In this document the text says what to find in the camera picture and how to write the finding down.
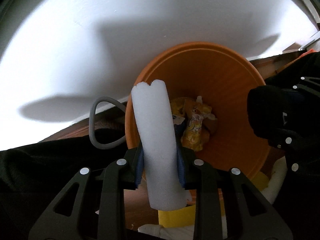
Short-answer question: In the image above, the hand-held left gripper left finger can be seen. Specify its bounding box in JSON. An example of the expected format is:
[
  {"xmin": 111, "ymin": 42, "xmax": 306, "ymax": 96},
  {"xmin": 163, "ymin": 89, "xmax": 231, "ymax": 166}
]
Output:
[{"xmin": 29, "ymin": 146, "xmax": 145, "ymax": 240}]

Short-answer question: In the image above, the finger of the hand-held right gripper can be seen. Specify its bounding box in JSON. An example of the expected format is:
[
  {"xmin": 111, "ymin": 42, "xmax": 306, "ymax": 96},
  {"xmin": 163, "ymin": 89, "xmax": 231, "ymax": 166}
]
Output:
[
  {"xmin": 281, "ymin": 76, "xmax": 320, "ymax": 105},
  {"xmin": 269, "ymin": 127, "xmax": 320, "ymax": 178}
]

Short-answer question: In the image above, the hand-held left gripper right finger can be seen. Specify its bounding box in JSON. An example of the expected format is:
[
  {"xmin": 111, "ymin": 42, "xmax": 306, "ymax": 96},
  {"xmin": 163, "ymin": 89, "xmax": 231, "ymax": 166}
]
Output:
[{"xmin": 175, "ymin": 142, "xmax": 293, "ymax": 240}]

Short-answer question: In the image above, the white foam tube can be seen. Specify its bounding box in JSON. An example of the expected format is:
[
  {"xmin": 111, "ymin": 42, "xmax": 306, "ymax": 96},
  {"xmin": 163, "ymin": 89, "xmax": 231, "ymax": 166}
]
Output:
[{"xmin": 131, "ymin": 79, "xmax": 191, "ymax": 211}]

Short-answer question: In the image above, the black cloth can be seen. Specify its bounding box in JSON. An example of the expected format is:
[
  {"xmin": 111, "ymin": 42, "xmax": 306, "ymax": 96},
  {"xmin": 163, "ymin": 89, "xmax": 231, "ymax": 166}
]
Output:
[{"xmin": 247, "ymin": 85, "xmax": 296, "ymax": 141}]

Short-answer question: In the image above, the orange plastic bin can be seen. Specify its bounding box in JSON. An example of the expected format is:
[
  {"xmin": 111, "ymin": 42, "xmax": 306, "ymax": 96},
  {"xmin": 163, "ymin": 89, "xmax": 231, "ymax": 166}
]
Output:
[{"xmin": 124, "ymin": 42, "xmax": 272, "ymax": 217}]

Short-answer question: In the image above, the white foam piece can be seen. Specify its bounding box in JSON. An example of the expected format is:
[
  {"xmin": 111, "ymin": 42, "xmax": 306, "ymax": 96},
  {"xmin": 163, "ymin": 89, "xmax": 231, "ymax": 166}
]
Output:
[{"xmin": 261, "ymin": 157, "xmax": 287, "ymax": 203}]

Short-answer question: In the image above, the yellow snack wrapper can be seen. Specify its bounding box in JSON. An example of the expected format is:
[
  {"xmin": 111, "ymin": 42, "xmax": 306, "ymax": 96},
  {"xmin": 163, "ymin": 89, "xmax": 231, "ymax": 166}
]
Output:
[{"xmin": 181, "ymin": 96, "xmax": 212, "ymax": 152}]

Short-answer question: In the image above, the yellow plastic box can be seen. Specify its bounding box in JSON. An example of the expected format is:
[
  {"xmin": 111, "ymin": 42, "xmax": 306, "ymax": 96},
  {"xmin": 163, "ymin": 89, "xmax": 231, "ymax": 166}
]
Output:
[{"xmin": 158, "ymin": 201, "xmax": 196, "ymax": 228}]

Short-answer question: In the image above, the small yellow packet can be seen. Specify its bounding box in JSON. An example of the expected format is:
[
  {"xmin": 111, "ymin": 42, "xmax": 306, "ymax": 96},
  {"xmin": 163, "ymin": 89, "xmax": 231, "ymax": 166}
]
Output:
[{"xmin": 171, "ymin": 97, "xmax": 187, "ymax": 119}]

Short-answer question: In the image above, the dark cloth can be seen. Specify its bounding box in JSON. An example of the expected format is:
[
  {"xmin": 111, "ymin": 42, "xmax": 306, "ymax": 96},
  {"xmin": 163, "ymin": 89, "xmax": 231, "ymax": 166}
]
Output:
[
  {"xmin": 264, "ymin": 52, "xmax": 320, "ymax": 240},
  {"xmin": 0, "ymin": 127, "xmax": 141, "ymax": 240}
]

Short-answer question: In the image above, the white crumpled paper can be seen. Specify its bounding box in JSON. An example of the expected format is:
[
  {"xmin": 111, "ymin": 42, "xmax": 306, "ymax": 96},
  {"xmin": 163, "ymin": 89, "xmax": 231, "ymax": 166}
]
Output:
[{"xmin": 138, "ymin": 224, "xmax": 200, "ymax": 240}]

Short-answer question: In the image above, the grey cable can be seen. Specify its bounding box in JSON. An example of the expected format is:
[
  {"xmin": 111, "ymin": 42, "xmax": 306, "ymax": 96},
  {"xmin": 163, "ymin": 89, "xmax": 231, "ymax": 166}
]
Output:
[{"xmin": 89, "ymin": 96, "xmax": 128, "ymax": 150}]

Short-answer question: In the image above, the grey door frame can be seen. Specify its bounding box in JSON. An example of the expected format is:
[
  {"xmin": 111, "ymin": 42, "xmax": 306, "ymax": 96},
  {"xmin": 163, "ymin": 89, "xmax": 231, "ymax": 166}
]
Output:
[{"xmin": 287, "ymin": 0, "xmax": 320, "ymax": 51}]

